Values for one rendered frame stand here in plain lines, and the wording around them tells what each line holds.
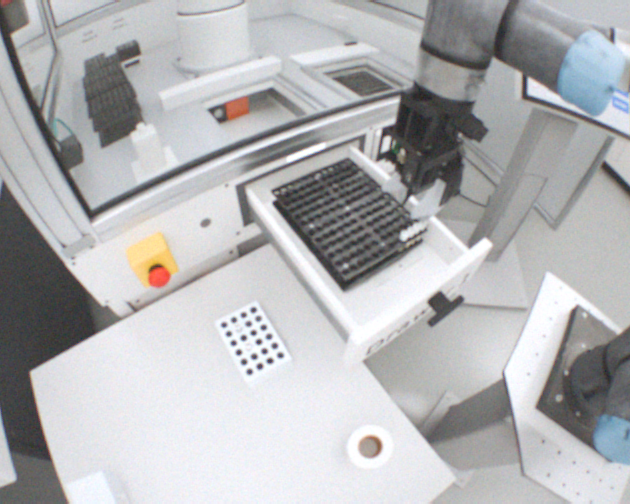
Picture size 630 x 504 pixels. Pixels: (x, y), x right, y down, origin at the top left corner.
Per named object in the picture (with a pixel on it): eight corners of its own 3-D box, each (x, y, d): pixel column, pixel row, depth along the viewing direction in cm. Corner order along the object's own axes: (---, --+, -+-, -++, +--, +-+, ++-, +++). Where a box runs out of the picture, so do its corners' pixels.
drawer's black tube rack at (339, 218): (418, 251, 61) (428, 228, 56) (341, 299, 55) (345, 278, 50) (346, 180, 72) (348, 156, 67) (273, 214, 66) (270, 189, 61)
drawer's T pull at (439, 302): (463, 302, 48) (467, 298, 47) (430, 329, 46) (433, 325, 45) (448, 285, 50) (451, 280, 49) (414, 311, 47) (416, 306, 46)
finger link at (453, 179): (421, 195, 46) (430, 141, 39) (429, 190, 46) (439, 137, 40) (446, 214, 43) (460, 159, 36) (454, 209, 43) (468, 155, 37)
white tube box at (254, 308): (293, 365, 56) (292, 358, 53) (250, 388, 54) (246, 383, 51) (259, 309, 62) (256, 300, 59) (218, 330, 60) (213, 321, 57)
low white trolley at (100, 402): (375, 476, 105) (457, 478, 44) (233, 556, 84) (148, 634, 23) (289, 358, 133) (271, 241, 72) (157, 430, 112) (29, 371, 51)
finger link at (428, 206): (396, 233, 48) (405, 180, 41) (424, 216, 50) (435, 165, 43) (412, 246, 46) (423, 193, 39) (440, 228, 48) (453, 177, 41)
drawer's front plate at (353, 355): (470, 279, 60) (494, 243, 51) (348, 370, 50) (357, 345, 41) (464, 272, 61) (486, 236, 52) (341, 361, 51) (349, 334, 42)
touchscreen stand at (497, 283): (525, 310, 145) (653, 152, 63) (445, 304, 148) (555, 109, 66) (508, 232, 175) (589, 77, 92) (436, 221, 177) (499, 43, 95)
